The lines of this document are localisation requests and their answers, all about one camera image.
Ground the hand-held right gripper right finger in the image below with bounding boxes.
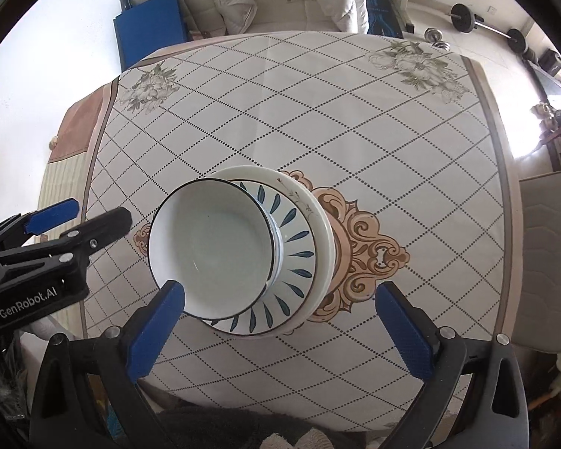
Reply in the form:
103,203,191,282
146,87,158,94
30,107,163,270
375,281,530,449

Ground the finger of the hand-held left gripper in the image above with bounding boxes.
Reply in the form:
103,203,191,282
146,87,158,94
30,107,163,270
0,198,81,254
0,207,134,272

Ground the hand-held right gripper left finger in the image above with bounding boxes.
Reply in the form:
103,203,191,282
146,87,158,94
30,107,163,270
28,280,188,449

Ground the dark rimmed white bowl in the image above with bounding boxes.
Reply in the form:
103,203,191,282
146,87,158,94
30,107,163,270
148,179,281,320

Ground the blue leaf pattern plate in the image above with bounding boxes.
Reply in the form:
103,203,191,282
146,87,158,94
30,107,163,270
201,180,318,336

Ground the white plate red floral print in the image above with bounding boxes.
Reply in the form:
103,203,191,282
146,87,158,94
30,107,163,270
209,166,330,326

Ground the person's left hand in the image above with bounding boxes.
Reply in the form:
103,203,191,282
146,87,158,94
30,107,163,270
27,314,61,340

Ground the grey quilted chair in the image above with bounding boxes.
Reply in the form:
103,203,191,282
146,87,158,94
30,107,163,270
519,169,561,352

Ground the diamond pattern floral tablecloth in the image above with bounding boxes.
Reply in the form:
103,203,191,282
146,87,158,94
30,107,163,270
82,29,524,431

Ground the chrome dumbbell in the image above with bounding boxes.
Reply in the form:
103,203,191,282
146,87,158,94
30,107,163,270
424,28,453,51

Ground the black speaker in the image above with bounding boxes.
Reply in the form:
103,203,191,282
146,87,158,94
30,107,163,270
540,49,561,74

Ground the short barbell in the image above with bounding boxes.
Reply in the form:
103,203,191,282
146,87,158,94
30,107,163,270
449,3,528,53

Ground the blue bench pad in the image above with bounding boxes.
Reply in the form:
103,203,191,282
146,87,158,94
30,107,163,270
365,0,404,38

